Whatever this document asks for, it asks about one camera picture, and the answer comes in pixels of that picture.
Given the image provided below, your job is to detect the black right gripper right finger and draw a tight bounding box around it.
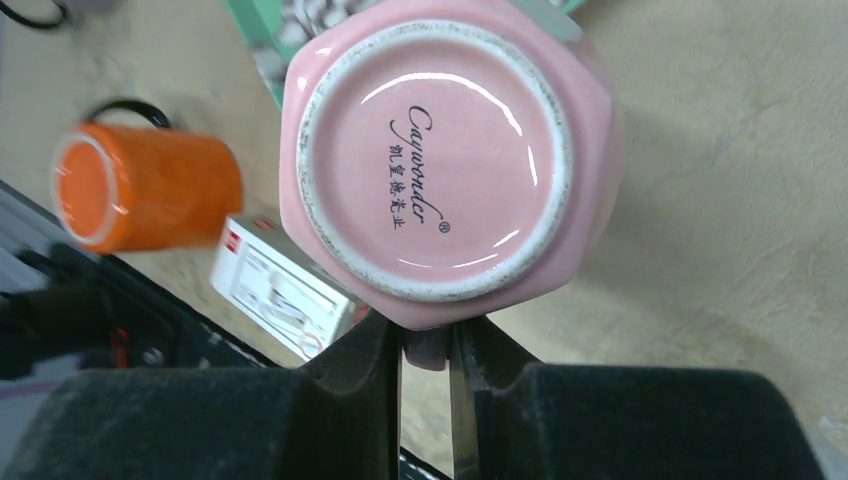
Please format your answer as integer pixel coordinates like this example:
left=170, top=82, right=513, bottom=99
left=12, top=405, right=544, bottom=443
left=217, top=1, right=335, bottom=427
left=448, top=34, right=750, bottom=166
left=450, top=317, right=823, bottom=479

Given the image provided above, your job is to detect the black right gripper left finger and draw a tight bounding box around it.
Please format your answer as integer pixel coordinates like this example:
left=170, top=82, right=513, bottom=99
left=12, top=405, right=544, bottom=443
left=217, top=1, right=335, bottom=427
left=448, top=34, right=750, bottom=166
left=3, top=313, right=400, bottom=479

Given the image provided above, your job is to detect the pink faceted mug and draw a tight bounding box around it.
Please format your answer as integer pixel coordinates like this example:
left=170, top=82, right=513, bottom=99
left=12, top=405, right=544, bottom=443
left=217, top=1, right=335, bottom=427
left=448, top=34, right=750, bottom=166
left=279, top=1, right=626, bottom=370

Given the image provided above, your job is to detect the orange mug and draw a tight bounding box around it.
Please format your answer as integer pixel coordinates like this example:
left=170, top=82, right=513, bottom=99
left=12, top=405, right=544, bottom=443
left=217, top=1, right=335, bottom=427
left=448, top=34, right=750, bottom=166
left=50, top=98, right=243, bottom=255

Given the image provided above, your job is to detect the lilac mug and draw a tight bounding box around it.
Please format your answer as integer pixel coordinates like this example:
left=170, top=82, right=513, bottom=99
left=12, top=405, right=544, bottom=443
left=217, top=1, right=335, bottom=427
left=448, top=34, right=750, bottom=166
left=1, top=0, right=122, bottom=32

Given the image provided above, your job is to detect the small white cardboard box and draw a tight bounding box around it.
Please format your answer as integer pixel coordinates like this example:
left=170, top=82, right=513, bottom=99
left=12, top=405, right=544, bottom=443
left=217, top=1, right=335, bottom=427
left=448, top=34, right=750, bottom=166
left=210, top=214, right=369, bottom=361

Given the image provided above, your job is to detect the green floral tray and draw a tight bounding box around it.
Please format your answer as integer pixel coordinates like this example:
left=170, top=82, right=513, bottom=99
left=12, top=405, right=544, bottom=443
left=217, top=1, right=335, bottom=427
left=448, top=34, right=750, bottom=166
left=226, top=0, right=583, bottom=107

